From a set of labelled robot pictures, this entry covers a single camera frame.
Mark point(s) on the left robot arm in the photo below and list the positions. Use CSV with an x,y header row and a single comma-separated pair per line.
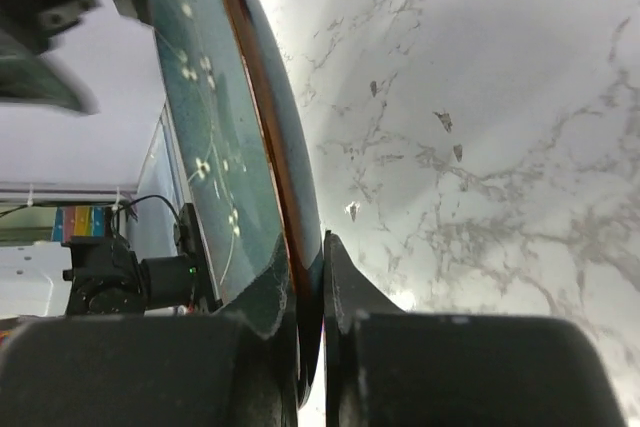
x,y
47,149

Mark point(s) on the dark teal plate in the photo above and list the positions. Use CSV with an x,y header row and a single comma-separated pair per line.
x,y
244,153

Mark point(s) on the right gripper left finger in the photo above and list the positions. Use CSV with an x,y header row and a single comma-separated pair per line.
x,y
235,367

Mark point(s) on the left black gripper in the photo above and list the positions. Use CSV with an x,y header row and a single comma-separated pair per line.
x,y
28,29

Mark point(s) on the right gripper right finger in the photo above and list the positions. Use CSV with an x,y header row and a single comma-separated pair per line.
x,y
389,367

